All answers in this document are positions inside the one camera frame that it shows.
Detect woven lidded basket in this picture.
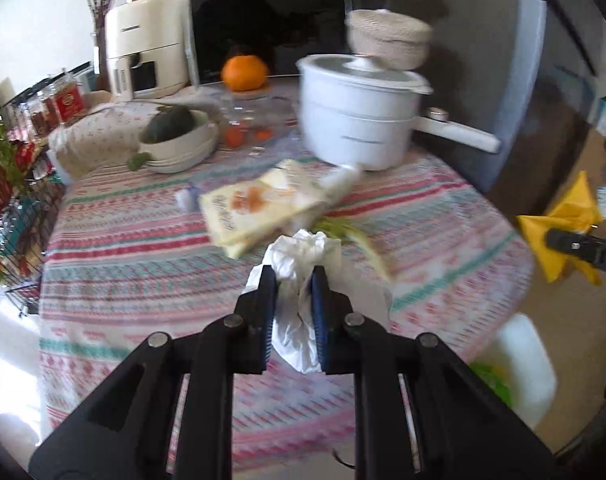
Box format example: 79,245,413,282
345,9,434,71

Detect red label jar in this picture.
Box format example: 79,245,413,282
30,92,58,136
53,77,86,123

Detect white trash bin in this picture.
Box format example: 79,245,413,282
476,312,559,431

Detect stacked white bowls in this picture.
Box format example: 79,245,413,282
140,125,220,175

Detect white ceramic bowl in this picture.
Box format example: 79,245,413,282
138,109,213,161

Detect cardboard box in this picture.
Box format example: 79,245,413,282
543,125,606,241

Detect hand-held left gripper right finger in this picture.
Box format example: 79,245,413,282
310,265,554,480

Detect white air fryer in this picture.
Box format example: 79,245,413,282
104,0,191,101

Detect white paper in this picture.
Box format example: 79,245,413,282
240,230,394,373

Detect black wire rack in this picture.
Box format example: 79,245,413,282
0,60,66,316

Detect dark grey refrigerator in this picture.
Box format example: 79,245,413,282
428,0,606,221

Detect floral cover cloth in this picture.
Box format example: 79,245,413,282
48,91,194,181

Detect white electric pot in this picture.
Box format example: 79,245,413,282
295,52,501,172

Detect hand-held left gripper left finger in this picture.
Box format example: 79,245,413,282
28,265,279,480

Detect black microwave oven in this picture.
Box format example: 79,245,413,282
187,0,384,88

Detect clear glass jar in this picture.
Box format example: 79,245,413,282
215,87,304,156

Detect small grey-capped white bottle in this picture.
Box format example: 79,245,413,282
177,186,200,212

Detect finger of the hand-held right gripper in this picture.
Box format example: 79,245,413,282
546,228,601,262

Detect yellow wrapper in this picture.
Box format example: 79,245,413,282
516,170,606,286

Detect large orange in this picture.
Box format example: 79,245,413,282
221,54,269,92

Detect vase of dried branches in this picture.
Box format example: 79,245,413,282
73,0,128,91

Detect dark green squash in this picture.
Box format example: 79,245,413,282
139,105,196,145

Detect green leafy vegetable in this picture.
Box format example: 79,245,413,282
0,105,28,196

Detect white yogurt bottle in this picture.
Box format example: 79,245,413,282
319,164,362,198

